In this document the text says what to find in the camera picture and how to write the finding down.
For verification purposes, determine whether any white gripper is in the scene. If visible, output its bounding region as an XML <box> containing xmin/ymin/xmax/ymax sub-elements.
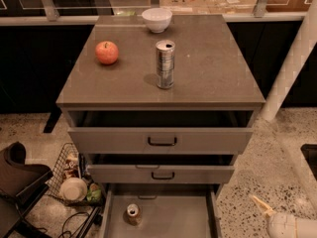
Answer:
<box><xmin>250</xmin><ymin>194</ymin><xmax>296</xmax><ymax>238</ymax></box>

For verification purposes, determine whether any orange soda can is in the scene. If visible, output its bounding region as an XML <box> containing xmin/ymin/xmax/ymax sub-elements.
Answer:
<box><xmin>126</xmin><ymin>203</ymin><xmax>142</xmax><ymax>225</ymax></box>

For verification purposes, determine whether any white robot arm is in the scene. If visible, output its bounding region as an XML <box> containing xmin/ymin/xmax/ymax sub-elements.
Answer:
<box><xmin>250</xmin><ymin>194</ymin><xmax>317</xmax><ymax>238</ymax></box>

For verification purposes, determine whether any bottom grey drawer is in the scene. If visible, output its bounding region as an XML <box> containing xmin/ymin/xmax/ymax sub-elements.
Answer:
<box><xmin>98</xmin><ymin>184</ymin><xmax>222</xmax><ymax>238</ymax></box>

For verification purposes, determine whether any grey drawer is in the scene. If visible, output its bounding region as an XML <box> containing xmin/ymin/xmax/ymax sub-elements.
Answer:
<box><xmin>69</xmin><ymin>110</ymin><xmax>253</xmax><ymax>155</ymax></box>
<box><xmin>98</xmin><ymin>184</ymin><xmax>222</xmax><ymax>238</ymax></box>
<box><xmin>88</xmin><ymin>154</ymin><xmax>234</xmax><ymax>184</ymax></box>

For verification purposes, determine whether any middle grey drawer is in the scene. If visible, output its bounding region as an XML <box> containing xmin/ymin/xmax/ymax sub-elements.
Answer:
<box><xmin>88</xmin><ymin>154</ymin><xmax>234</xmax><ymax>184</ymax></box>

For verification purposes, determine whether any grey drawer cabinet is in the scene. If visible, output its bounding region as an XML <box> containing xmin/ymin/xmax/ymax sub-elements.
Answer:
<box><xmin>54</xmin><ymin>14</ymin><xmax>266</xmax><ymax>193</ymax></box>

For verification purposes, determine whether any tall silver can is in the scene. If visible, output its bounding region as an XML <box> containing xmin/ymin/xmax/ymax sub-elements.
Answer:
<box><xmin>156</xmin><ymin>40</ymin><xmax>175</xmax><ymax>89</ymax></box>

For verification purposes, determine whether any top grey drawer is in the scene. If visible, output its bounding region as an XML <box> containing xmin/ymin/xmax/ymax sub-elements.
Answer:
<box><xmin>69</xmin><ymin>110</ymin><xmax>253</xmax><ymax>155</ymax></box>

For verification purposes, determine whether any green snack bag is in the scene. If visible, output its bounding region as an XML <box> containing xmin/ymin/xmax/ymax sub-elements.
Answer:
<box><xmin>86</xmin><ymin>183</ymin><xmax>102</xmax><ymax>202</ymax></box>

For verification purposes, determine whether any white bowl in basket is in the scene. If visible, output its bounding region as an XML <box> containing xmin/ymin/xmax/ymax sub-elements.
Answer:
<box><xmin>59</xmin><ymin>178</ymin><xmax>87</xmax><ymax>201</ymax></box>

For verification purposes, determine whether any red apple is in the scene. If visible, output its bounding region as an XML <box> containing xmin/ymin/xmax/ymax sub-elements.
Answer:
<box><xmin>95</xmin><ymin>41</ymin><xmax>119</xmax><ymax>65</ymax></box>

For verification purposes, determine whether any black chair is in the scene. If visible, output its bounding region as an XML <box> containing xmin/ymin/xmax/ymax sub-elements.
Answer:
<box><xmin>0</xmin><ymin>142</ymin><xmax>53</xmax><ymax>238</ymax></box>

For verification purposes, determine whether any black cable on floor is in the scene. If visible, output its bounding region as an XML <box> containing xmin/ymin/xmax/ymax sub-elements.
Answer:
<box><xmin>57</xmin><ymin>211</ymin><xmax>102</xmax><ymax>238</ymax></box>

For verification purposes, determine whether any black wire basket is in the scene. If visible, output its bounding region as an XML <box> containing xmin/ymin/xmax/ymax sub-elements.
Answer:
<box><xmin>48</xmin><ymin>143</ymin><xmax>103</xmax><ymax>206</ymax></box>

